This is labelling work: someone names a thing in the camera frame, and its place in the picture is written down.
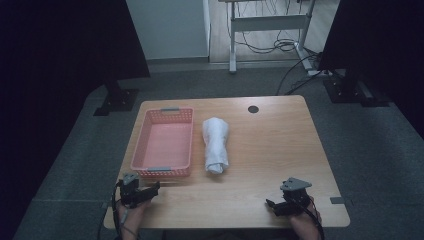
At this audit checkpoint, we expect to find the white towel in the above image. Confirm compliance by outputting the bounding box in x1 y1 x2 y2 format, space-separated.
201 116 230 175

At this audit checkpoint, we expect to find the black stand base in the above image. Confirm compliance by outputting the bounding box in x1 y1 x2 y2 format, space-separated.
93 87 140 117
322 77 390 108

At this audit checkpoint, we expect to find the white partition panel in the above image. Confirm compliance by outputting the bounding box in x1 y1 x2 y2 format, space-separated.
125 0 212 62

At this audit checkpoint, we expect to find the black floor cable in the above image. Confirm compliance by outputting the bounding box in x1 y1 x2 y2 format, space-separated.
275 53 323 97

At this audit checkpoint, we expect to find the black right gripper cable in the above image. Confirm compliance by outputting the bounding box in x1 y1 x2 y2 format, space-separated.
298 199 326 240

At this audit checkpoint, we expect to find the white metal desk frame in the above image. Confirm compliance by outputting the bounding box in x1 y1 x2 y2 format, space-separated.
218 0 322 77

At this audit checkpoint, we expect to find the bundle of black cables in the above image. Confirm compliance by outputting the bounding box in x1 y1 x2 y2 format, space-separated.
233 0 301 54

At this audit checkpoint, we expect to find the black curtain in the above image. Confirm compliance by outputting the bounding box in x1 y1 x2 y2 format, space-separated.
318 0 424 138
0 0 151 141

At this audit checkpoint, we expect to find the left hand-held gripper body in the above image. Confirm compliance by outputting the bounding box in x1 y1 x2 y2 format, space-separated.
119 172 145 209

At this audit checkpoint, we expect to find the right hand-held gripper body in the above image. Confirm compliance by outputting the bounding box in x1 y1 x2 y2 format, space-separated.
279 177 313 215

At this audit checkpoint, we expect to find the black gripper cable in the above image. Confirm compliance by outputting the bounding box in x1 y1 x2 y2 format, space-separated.
298 199 326 240
111 181 124 240

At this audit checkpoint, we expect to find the pink plastic basket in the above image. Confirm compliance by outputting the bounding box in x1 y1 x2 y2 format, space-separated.
130 106 195 178

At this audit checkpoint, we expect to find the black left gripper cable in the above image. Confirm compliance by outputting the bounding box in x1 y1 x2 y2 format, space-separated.
111 181 124 240

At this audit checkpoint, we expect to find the person's right hand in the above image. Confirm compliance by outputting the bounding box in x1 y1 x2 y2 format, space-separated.
289 196 323 231

